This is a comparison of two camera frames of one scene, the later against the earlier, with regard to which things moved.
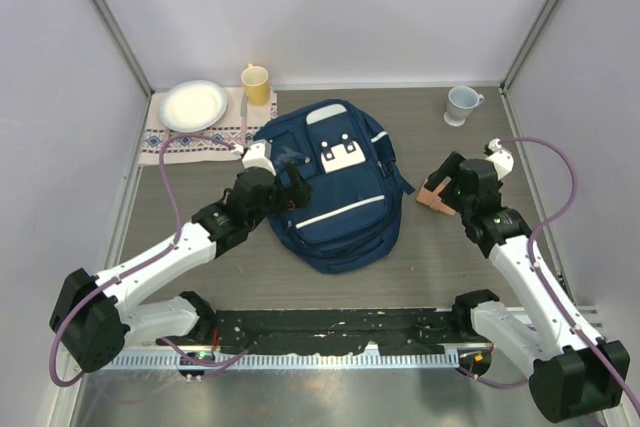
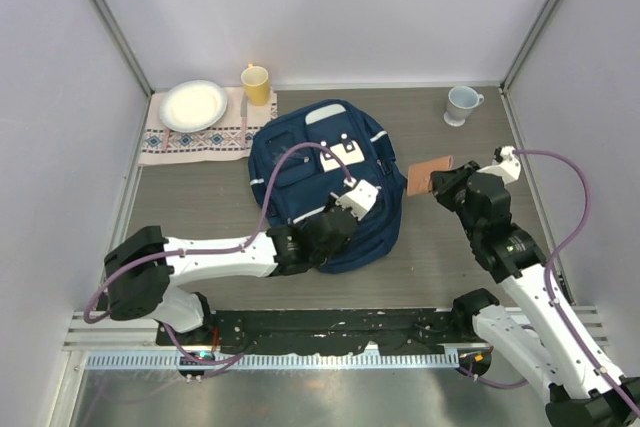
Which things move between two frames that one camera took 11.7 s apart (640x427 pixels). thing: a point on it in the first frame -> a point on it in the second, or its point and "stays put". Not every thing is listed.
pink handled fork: [167, 135] stays put
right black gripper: [450, 165] stays put
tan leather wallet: [432, 200] -> [418, 175]
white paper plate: [192, 105] stays put
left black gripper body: [280, 197] -> [322, 259]
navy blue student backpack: [351, 219] stays put
